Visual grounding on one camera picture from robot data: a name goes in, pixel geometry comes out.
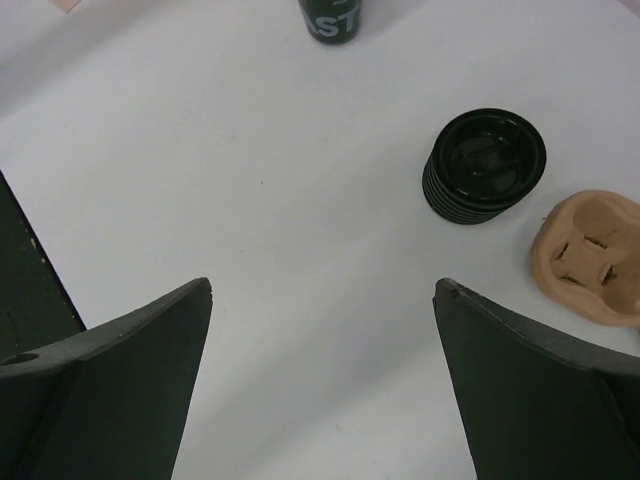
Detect black ribbed cup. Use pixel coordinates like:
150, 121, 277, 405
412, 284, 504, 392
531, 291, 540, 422
298, 0, 363, 45
422, 108, 547, 225

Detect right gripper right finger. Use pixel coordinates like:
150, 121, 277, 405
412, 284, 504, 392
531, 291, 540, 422
433, 278, 639, 479

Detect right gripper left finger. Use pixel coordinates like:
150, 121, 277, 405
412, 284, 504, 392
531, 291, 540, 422
1, 278, 213, 479

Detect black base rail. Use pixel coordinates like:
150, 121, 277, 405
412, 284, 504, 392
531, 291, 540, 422
0, 179, 86, 359

